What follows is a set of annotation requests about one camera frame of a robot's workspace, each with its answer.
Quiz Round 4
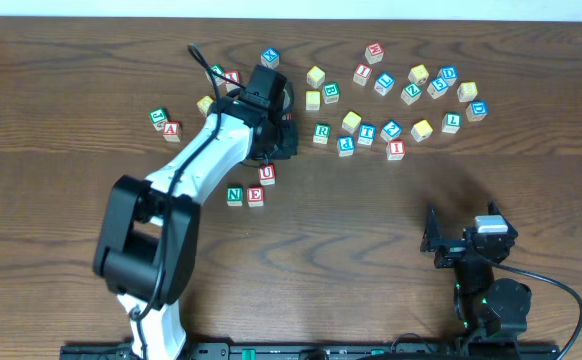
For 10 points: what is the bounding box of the red U block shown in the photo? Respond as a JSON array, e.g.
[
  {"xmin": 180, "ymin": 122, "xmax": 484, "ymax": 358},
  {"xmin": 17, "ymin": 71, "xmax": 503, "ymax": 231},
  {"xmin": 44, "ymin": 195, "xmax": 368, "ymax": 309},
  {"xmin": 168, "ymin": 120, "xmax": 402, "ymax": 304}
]
[{"xmin": 258, "ymin": 164, "xmax": 276, "ymax": 186}]

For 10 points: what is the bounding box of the red E block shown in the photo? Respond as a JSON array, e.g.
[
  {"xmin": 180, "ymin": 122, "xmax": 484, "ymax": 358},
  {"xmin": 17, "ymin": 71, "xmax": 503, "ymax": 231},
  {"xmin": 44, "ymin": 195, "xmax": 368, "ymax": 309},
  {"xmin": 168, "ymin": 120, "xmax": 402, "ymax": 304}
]
[{"xmin": 246, "ymin": 186, "xmax": 264, "ymax": 207}]

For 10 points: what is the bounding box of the green N block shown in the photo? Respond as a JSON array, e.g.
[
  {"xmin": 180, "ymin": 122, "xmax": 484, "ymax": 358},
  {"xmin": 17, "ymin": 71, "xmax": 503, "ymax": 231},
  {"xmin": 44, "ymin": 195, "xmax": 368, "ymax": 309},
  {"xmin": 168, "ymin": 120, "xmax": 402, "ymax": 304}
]
[{"xmin": 226, "ymin": 187, "xmax": 244, "ymax": 207}]

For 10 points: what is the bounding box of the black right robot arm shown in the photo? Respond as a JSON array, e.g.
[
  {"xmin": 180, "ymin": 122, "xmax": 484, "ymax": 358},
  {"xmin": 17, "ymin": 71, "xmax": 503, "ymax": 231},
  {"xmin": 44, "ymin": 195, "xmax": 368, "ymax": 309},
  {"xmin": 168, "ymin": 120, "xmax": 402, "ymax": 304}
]
[{"xmin": 420, "ymin": 202, "xmax": 532, "ymax": 339}]

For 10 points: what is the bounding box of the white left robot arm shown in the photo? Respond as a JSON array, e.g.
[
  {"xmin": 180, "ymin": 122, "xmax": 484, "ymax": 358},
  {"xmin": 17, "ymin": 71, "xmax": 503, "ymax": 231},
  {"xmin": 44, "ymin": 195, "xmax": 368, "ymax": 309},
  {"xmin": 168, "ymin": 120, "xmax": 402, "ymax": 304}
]
[{"xmin": 93, "ymin": 93, "xmax": 298, "ymax": 359}]

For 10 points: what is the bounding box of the green R block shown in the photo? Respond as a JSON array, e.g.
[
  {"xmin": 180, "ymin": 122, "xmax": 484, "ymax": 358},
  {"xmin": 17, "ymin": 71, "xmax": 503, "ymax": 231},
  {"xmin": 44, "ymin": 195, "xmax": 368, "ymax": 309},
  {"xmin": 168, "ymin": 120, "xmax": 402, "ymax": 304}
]
[{"xmin": 313, "ymin": 124, "xmax": 331, "ymax": 144}]

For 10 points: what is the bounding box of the yellow block beside B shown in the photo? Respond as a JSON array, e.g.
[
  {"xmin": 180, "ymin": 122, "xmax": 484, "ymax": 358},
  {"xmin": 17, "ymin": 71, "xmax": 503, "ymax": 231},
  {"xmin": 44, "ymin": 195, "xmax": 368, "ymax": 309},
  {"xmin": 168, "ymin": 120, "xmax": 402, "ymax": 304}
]
[{"xmin": 305, "ymin": 90, "xmax": 321, "ymax": 111}]

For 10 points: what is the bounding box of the blue P block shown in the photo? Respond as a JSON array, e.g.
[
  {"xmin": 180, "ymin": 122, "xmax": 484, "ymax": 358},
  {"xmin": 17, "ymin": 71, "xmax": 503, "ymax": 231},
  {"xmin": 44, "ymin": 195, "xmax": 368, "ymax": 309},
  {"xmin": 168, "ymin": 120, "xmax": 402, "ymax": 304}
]
[{"xmin": 337, "ymin": 136, "xmax": 355, "ymax": 157}]

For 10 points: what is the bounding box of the red Y block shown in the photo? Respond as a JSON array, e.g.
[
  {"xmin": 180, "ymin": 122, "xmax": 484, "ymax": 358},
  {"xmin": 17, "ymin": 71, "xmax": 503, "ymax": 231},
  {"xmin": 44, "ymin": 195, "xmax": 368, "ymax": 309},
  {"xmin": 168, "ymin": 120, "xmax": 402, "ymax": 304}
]
[{"xmin": 224, "ymin": 71, "xmax": 240, "ymax": 92}]

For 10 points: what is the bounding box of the green B block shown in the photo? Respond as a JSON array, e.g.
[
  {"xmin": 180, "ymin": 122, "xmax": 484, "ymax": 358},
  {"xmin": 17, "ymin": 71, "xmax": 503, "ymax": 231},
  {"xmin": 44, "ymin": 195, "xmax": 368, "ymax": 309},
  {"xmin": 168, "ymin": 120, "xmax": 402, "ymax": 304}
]
[{"xmin": 322, "ymin": 82, "xmax": 340, "ymax": 104}]

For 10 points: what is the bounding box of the yellow block rear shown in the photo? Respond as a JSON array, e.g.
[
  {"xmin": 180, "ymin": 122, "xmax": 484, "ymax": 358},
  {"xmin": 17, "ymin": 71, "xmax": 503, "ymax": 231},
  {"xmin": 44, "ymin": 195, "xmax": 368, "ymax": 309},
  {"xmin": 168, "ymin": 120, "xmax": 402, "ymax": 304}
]
[{"xmin": 306, "ymin": 66, "xmax": 326, "ymax": 89}]

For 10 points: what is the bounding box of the yellow block far left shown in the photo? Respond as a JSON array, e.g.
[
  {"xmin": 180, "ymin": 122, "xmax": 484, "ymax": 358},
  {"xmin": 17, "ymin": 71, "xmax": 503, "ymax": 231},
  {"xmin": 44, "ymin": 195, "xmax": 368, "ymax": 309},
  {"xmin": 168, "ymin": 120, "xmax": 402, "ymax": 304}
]
[{"xmin": 196, "ymin": 95, "xmax": 215, "ymax": 117}]

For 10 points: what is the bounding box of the yellow block centre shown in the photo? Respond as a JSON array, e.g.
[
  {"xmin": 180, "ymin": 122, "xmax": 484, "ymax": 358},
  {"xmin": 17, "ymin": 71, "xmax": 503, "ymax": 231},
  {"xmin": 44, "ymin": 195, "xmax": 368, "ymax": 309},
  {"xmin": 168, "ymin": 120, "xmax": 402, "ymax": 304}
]
[{"xmin": 342, "ymin": 111, "xmax": 362, "ymax": 134}]

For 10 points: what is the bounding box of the blue X block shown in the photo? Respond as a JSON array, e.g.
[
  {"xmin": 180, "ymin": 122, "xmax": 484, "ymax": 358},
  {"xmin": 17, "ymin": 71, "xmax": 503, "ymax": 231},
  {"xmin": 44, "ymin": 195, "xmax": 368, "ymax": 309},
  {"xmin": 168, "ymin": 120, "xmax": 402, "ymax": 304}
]
[{"xmin": 260, "ymin": 48, "xmax": 280, "ymax": 69}]

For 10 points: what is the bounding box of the green F block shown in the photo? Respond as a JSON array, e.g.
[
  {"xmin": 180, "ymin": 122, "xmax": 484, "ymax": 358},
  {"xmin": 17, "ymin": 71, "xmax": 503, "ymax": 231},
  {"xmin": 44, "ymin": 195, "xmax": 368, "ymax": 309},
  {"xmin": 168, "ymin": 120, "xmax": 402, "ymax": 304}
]
[{"xmin": 206, "ymin": 64, "xmax": 225, "ymax": 86}]

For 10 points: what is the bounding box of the red i block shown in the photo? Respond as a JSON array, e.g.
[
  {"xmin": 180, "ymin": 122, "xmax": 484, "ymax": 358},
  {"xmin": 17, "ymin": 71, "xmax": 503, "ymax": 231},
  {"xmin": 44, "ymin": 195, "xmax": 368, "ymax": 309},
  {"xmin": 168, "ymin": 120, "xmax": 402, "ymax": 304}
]
[
  {"xmin": 353, "ymin": 64, "xmax": 372, "ymax": 86},
  {"xmin": 386, "ymin": 140, "xmax": 406, "ymax": 160}
]

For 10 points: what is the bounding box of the blue T block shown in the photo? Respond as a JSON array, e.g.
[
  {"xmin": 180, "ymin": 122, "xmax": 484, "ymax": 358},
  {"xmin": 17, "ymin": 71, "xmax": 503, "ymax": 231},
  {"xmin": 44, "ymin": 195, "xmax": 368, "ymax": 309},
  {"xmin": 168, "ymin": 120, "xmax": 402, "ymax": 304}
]
[{"xmin": 358, "ymin": 124, "xmax": 376, "ymax": 146}]

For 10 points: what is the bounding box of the green 7 block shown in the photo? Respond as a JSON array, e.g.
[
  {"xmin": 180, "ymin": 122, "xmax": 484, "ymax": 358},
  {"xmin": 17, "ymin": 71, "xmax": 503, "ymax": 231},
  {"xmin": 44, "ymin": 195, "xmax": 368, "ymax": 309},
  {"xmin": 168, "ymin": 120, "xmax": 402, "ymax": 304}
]
[{"xmin": 441, "ymin": 112, "xmax": 462, "ymax": 134}]

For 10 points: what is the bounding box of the blue D block front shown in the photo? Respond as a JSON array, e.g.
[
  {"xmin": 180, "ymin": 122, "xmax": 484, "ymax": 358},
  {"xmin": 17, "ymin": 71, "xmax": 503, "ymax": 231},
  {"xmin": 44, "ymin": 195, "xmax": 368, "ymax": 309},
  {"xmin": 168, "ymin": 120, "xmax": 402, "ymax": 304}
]
[{"xmin": 466, "ymin": 101, "xmax": 488, "ymax": 122}]

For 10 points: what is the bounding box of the blue d block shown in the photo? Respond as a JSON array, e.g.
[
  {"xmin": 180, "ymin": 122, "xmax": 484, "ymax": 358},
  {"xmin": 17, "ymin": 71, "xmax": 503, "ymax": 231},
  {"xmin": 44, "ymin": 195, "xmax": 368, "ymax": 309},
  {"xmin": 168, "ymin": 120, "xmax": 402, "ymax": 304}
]
[
  {"xmin": 466, "ymin": 101, "xmax": 488, "ymax": 122},
  {"xmin": 437, "ymin": 66, "xmax": 458, "ymax": 86}
]

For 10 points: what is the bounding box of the red A block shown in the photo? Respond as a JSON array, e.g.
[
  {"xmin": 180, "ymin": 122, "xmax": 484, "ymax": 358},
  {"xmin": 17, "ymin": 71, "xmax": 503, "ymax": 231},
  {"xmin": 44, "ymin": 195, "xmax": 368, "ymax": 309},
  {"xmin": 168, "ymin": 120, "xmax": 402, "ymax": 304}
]
[{"xmin": 163, "ymin": 122, "xmax": 182, "ymax": 143}]

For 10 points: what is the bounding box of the yellow pen picture block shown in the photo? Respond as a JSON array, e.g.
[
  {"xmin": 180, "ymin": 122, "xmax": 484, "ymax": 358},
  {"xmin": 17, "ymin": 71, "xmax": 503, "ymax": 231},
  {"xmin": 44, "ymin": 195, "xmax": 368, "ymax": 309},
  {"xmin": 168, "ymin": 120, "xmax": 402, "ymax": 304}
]
[{"xmin": 410, "ymin": 119, "xmax": 433, "ymax": 142}]

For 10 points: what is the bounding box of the blue 2 block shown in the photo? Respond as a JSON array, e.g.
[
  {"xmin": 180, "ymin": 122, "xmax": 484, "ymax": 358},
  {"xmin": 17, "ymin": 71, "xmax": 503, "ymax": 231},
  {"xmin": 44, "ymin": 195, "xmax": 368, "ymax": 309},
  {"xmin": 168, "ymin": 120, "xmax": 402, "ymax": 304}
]
[{"xmin": 380, "ymin": 120, "xmax": 402, "ymax": 142}]

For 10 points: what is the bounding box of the red I block rear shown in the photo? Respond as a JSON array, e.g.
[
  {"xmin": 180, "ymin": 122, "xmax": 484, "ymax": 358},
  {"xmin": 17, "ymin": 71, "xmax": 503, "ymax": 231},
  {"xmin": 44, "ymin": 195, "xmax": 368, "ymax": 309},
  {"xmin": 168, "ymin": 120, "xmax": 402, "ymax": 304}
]
[{"xmin": 353, "ymin": 64, "xmax": 372, "ymax": 86}]

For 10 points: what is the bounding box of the green J block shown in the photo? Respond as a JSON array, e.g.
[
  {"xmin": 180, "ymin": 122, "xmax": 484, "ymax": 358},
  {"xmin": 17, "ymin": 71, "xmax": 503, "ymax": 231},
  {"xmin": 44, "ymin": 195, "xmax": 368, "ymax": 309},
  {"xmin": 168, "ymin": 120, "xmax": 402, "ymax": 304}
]
[{"xmin": 149, "ymin": 108, "xmax": 169, "ymax": 131}]

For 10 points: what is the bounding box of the yellow block right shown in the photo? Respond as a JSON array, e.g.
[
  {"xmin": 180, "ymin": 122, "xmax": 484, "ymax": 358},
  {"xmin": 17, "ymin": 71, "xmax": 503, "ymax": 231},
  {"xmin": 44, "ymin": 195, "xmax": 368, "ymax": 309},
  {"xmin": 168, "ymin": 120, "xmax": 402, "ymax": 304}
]
[{"xmin": 457, "ymin": 82, "xmax": 478, "ymax": 103}]

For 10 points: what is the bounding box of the blue L block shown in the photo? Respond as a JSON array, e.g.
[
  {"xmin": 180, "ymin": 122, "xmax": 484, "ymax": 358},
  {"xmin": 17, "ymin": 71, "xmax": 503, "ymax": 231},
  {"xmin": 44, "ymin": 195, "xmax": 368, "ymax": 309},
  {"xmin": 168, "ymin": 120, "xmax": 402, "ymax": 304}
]
[{"xmin": 374, "ymin": 72, "xmax": 395, "ymax": 96}]

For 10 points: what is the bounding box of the red H block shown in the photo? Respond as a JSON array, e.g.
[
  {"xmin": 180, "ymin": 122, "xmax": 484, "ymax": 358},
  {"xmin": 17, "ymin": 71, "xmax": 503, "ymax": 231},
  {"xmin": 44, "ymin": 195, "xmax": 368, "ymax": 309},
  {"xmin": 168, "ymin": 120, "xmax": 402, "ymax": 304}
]
[{"xmin": 365, "ymin": 42, "xmax": 385, "ymax": 65}]

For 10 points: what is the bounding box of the blue 5 block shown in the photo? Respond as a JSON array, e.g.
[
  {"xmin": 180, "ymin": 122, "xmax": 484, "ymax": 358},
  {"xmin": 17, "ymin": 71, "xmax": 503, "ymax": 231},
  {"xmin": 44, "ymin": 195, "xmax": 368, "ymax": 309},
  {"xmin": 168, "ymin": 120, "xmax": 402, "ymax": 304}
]
[{"xmin": 427, "ymin": 77, "xmax": 449, "ymax": 99}]

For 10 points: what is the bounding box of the green Z block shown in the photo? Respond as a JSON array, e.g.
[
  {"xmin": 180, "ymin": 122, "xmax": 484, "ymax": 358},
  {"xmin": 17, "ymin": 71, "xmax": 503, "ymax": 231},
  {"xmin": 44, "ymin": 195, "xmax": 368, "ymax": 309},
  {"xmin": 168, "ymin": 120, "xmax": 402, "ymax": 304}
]
[{"xmin": 401, "ymin": 83, "xmax": 422, "ymax": 105}]

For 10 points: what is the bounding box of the blue D block rear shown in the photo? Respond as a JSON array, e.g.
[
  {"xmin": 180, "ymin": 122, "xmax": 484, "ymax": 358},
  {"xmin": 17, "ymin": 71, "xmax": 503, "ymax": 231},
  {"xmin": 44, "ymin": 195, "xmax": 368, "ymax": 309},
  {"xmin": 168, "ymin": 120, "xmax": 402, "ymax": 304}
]
[{"xmin": 437, "ymin": 66, "xmax": 458, "ymax": 86}]

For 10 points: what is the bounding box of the yellow monkey picture block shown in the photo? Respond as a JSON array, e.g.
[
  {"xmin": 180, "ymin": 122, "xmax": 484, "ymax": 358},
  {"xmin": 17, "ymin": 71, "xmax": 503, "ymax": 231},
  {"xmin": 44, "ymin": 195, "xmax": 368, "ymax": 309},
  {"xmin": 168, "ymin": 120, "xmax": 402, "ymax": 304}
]
[{"xmin": 408, "ymin": 64, "xmax": 429, "ymax": 86}]

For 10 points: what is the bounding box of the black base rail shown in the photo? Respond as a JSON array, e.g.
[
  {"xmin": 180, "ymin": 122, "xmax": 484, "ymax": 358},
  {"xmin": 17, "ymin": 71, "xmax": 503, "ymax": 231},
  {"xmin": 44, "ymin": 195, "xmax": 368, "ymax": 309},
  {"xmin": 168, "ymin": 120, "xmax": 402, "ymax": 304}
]
[{"xmin": 60, "ymin": 332, "xmax": 562, "ymax": 360}]

